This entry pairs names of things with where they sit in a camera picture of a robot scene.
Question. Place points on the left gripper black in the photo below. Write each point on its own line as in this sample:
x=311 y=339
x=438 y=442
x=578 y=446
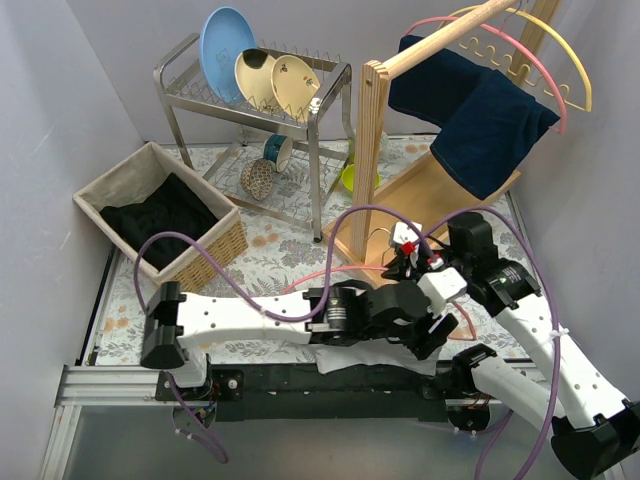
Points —
x=420 y=332

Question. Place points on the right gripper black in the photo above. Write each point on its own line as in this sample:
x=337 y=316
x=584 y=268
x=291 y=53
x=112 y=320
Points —
x=407 y=265

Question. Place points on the white cloth garment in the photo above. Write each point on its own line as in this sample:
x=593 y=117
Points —
x=372 y=353

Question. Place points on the dark blue denim skirt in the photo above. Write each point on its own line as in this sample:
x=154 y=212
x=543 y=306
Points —
x=487 y=124

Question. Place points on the yellow wavy hanger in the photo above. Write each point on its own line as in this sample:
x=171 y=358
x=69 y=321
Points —
x=517 y=58

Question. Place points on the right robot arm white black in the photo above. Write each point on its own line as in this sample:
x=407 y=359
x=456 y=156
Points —
x=591 y=424

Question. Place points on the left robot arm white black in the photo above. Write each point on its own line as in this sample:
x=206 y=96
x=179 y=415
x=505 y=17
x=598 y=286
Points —
x=347 y=313

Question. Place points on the wooden clothes rack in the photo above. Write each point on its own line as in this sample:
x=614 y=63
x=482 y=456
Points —
x=422 y=191

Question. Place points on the lime green bowl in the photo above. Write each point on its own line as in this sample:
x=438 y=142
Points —
x=347 y=177

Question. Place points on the floral table mat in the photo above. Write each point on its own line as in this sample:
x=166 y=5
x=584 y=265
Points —
x=279 y=254

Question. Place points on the steel dish rack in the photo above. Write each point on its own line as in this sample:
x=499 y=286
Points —
x=190 y=92

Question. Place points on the teal cup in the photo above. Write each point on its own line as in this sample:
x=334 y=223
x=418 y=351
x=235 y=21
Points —
x=277 y=151

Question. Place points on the patterned red bowl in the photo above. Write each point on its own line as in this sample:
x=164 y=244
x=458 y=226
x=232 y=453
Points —
x=257 y=179

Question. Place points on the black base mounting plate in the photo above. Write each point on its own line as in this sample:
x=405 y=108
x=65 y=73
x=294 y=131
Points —
x=301 y=392

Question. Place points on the cream floral plate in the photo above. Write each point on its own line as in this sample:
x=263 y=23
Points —
x=294 y=84

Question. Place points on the black cloth garment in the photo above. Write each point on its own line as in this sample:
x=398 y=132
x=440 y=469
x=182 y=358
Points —
x=171 y=207

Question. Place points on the cream plate dark spot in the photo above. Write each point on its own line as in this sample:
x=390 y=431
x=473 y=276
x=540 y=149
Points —
x=253 y=68

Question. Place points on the wicker laundry basket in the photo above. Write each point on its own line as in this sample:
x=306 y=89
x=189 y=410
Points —
x=133 y=180

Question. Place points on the blue plate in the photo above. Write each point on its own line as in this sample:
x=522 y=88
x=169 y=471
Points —
x=224 y=36

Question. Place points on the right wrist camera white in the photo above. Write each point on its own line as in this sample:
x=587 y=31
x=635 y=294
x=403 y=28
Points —
x=403 y=238

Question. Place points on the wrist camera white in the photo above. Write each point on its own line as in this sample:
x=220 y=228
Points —
x=442 y=287
x=403 y=238

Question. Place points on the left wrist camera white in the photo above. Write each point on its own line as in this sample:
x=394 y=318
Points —
x=442 y=287

